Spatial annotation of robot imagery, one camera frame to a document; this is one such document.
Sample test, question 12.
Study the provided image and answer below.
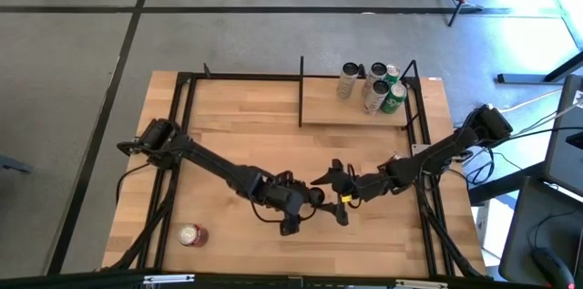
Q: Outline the white cable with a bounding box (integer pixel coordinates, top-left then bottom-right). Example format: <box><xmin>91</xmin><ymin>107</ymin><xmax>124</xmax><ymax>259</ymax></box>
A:
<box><xmin>498</xmin><ymin>89</ymin><xmax>566</xmax><ymax>115</ymax></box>

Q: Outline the black computer mouse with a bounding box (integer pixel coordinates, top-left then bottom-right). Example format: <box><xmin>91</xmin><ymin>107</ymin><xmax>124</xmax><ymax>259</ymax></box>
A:
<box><xmin>531</xmin><ymin>246</ymin><xmax>577</xmax><ymax>289</ymax></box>

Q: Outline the silver Celsius tropical vibe can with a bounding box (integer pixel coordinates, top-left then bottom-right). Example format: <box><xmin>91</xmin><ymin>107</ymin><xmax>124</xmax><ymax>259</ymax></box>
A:
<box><xmin>335</xmin><ymin>61</ymin><xmax>361</xmax><ymax>101</ymax></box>

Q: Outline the red Coca-Cola can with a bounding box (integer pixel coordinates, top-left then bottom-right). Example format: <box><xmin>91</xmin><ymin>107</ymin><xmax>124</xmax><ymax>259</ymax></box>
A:
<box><xmin>177</xmin><ymin>222</ymin><xmax>210</xmax><ymax>248</ymax></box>

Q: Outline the grey chair leg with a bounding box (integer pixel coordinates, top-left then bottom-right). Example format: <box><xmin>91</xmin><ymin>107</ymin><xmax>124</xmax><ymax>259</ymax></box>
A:
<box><xmin>0</xmin><ymin>154</ymin><xmax>34</xmax><ymax>175</ymax></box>

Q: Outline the silver metal bracket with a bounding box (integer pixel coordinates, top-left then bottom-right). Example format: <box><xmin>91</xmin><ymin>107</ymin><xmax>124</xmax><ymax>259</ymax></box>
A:
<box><xmin>394</xmin><ymin>279</ymin><xmax>450</xmax><ymax>289</ymax></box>
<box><xmin>143</xmin><ymin>273</ymin><xmax>196</xmax><ymax>285</ymax></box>

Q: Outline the black crossbeam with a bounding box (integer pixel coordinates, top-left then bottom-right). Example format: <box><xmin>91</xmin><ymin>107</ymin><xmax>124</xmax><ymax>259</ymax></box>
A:
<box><xmin>0</xmin><ymin>268</ymin><xmax>583</xmax><ymax>289</ymax></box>

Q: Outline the grey desk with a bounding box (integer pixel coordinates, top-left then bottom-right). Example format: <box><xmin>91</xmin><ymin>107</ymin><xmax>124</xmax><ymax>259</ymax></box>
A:
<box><xmin>498</xmin><ymin>175</ymin><xmax>583</xmax><ymax>289</ymax></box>
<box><xmin>544</xmin><ymin>74</ymin><xmax>583</xmax><ymax>197</ymax></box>

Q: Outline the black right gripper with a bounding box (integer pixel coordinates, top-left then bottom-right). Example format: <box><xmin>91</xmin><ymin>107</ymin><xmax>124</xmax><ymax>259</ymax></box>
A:
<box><xmin>311</xmin><ymin>159</ymin><xmax>368</xmax><ymax>227</ymax></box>

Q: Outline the green Sprite can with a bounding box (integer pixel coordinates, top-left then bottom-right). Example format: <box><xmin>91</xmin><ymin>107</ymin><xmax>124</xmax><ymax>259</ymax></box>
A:
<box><xmin>383</xmin><ymin>63</ymin><xmax>403</xmax><ymax>86</ymax></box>
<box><xmin>379</xmin><ymin>82</ymin><xmax>408</xmax><ymax>115</ymax></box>

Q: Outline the silver Celsius peach vibe can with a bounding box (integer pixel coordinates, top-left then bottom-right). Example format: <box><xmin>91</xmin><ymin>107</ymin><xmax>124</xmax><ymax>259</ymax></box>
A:
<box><xmin>362</xmin><ymin>61</ymin><xmax>389</xmax><ymax>98</ymax></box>
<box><xmin>363</xmin><ymin>79</ymin><xmax>391</xmax><ymax>116</ymax></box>

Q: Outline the black aluminium table frame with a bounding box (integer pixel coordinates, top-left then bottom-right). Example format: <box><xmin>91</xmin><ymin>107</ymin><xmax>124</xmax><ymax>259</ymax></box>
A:
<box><xmin>102</xmin><ymin>63</ymin><xmax>486</xmax><ymax>281</ymax></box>

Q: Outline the black desk foot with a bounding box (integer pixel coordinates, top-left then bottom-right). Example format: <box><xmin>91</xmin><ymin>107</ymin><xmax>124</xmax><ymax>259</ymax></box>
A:
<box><xmin>496</xmin><ymin>51</ymin><xmax>583</xmax><ymax>86</ymax></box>
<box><xmin>468</xmin><ymin>160</ymin><xmax>547</xmax><ymax>206</ymax></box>

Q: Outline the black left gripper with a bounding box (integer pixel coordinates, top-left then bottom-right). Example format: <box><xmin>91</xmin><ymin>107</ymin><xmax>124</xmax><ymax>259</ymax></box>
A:
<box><xmin>260</xmin><ymin>169</ymin><xmax>326</xmax><ymax>237</ymax></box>

